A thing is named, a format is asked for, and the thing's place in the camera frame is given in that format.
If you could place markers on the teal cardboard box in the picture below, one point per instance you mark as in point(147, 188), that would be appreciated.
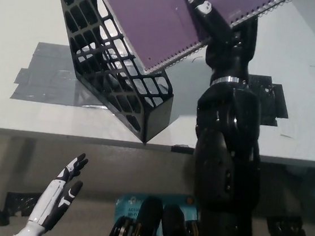
point(129, 206)

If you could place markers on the small black tape strip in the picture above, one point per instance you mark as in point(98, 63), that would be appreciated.
point(182, 148)

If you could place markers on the grey tape patch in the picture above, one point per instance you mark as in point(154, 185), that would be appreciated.
point(49, 68)

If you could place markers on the black mesh magazine stand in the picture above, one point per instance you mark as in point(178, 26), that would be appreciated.
point(157, 115)

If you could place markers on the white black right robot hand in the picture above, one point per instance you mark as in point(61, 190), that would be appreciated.
point(229, 60)

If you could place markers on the black floor tape patch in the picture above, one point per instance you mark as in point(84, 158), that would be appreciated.
point(287, 228)
point(21, 203)

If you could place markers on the purple spiral notebook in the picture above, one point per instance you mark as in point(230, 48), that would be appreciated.
point(151, 17)

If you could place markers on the black tape patch on desk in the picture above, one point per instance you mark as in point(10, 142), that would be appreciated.
point(275, 108)

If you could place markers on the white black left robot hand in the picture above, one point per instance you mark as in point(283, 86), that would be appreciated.
point(54, 200)

